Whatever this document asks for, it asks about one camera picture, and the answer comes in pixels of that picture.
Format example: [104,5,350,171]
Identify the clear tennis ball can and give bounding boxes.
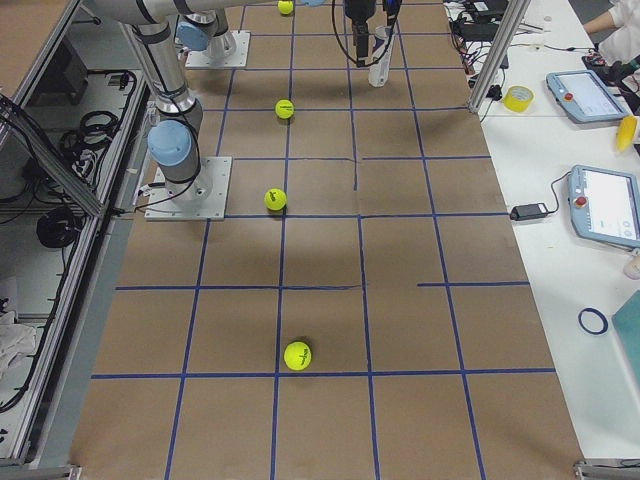
[368,26,393,88]

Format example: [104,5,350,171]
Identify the aluminium frame post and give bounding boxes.
[467,0,530,113]

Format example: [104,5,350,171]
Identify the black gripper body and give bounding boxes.
[344,0,400,56]

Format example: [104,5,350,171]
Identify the upper teach pendant tablet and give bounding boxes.
[546,70,627,123]

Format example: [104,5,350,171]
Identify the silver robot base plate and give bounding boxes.
[144,156,232,221]

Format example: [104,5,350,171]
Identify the teach pendant tablet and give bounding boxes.
[546,70,627,123]
[567,165,639,250]

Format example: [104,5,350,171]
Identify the yellow tennis ball front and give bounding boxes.
[283,340,312,371]

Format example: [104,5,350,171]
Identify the black power adapter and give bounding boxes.
[509,203,549,221]

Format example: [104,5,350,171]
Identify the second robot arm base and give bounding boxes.
[176,9,237,60]

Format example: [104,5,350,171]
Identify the lower teach pendant tablet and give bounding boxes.
[567,165,639,250]

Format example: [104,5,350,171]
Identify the blue tape ring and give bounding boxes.
[577,307,609,336]

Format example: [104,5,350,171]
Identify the yellow tennis ball near base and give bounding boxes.
[264,188,287,212]

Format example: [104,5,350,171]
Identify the teal box corner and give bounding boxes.
[613,291,640,377]

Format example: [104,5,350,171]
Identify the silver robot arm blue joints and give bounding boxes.
[84,0,326,202]

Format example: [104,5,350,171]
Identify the yellow tennis ball upper middle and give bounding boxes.
[274,99,295,120]

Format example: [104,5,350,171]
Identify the yellow banana toy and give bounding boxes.
[615,115,639,152]

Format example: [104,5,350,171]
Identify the yellow tennis ball top edge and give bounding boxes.
[277,0,295,16]

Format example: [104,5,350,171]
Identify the yellow tape roll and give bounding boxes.
[503,85,534,113]

